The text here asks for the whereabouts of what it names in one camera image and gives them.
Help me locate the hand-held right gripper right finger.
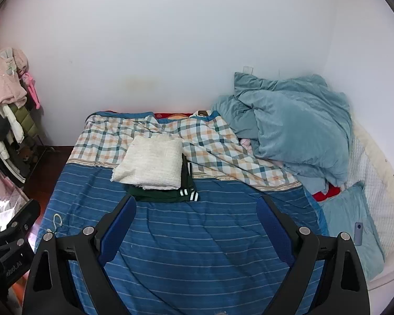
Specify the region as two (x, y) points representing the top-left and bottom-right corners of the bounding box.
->
(256, 195), (371, 315)

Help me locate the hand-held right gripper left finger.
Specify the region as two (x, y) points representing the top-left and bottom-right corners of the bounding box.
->
(21, 194), (137, 315)

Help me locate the white tweed jacket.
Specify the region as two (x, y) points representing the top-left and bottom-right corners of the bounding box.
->
(111, 134), (184, 191)

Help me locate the rack of hanging clothes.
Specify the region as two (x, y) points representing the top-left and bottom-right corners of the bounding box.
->
(0, 48), (50, 187)

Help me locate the green garment with striped cuffs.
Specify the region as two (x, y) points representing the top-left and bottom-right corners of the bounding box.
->
(123, 153), (200, 203)

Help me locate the red cloth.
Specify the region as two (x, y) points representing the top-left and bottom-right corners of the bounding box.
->
(312, 185), (342, 202)

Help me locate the blue striped bedsheet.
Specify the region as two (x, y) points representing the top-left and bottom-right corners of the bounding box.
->
(33, 162), (327, 315)

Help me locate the light blue pillow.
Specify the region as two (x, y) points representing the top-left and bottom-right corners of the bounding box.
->
(318, 181), (385, 281)

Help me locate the plaid blanket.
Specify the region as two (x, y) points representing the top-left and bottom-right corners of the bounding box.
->
(67, 111), (301, 192)

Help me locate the light blue duvet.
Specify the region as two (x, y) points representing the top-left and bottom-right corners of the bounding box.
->
(211, 72), (353, 187)

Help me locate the white quilted mattress pad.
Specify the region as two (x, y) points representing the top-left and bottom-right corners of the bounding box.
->
(348, 134), (394, 260)

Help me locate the pink hanging item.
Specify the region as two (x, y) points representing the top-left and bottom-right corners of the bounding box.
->
(21, 71), (42, 109)

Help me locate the cream padded bed edge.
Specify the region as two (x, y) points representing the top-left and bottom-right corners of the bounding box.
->
(351, 118), (394, 263)

